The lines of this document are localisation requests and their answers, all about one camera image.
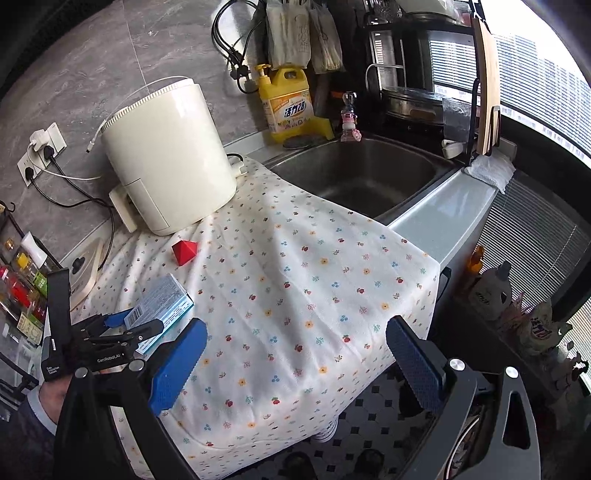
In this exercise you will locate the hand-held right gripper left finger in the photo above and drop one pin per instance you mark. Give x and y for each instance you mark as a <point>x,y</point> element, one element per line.
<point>180,364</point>

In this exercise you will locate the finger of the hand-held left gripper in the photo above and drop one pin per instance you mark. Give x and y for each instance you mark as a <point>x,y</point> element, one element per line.
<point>115,317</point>
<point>143,331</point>

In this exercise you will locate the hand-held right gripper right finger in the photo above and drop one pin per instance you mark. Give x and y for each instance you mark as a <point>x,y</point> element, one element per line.
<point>415,364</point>

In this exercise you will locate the blue carton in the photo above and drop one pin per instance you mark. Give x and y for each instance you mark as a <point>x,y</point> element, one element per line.
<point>161,295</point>

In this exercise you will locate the person's left forearm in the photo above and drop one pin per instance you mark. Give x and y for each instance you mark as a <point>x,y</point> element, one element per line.
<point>27,443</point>

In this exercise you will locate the person's left hand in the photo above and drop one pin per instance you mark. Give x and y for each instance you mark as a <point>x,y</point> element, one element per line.
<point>54,397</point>

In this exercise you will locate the black spice rack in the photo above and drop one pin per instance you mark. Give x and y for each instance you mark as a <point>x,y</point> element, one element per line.
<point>23,286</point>

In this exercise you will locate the beige small appliance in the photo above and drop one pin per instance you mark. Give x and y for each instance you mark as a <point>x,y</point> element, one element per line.
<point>90,267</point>

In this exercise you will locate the red pyramid box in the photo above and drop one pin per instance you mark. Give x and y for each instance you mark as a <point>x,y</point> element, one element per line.
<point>183,254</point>

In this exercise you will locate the white laundry detergent bottle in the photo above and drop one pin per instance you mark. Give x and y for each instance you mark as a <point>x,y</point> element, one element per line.
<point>489,295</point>

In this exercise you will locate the person's right leg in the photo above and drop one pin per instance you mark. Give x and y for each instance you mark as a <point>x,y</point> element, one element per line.
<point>371,464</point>

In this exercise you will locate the person's leg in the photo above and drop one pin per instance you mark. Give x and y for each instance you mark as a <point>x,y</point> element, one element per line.
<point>298,466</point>
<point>371,464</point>

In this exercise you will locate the white black-patterned towel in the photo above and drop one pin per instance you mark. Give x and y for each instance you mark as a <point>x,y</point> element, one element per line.
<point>328,431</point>

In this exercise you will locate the orange bottle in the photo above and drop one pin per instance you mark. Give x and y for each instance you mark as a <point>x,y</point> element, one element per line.
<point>475,263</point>

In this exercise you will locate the white detergent refill bag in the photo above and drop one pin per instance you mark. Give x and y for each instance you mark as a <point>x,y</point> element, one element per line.
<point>540,330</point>

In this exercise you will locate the floral tablecloth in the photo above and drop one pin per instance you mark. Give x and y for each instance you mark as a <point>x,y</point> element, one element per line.
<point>300,277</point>

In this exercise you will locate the person's left leg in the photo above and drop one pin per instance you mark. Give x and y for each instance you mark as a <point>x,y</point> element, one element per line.
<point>298,466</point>

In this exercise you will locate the grey kitchen cabinet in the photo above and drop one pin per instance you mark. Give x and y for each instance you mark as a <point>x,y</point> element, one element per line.
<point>452,207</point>

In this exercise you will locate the white window blind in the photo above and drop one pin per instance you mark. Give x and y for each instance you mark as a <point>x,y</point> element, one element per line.
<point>531,244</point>

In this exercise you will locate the white charger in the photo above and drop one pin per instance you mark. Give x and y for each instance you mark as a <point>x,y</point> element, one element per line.
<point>38,142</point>

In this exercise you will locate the white air fryer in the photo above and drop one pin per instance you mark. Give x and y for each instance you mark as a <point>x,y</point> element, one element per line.
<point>166,152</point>

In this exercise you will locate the steel sink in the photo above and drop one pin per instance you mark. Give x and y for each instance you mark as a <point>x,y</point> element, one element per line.
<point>360,175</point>

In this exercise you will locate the white dish cloth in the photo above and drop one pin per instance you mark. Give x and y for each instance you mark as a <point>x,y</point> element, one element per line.
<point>489,170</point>

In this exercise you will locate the dark scouring pad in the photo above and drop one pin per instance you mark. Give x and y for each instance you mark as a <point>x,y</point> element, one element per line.
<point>298,142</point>

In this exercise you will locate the faucet with pink ornament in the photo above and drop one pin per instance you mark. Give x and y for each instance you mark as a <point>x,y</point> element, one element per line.
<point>349,124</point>

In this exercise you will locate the yellow sponge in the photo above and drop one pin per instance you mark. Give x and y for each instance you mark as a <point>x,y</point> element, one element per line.
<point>321,129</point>

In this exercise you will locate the yellow dish soap bottle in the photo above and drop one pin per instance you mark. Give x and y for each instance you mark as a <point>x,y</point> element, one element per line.
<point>286,106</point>

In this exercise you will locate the wooden cutting board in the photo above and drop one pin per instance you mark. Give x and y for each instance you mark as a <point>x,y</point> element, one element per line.
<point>488,92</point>

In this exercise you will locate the kitchen window blind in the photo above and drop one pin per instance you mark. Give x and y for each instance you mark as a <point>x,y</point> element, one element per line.
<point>531,92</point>

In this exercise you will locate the black dish rack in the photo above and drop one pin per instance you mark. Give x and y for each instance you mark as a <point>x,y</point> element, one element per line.
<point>378,46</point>

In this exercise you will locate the hanging clear plastic bag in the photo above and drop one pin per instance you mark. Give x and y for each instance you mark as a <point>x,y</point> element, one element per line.
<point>286,32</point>
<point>328,41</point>

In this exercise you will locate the white wall socket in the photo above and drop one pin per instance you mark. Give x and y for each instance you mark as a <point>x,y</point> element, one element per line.
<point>57,138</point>

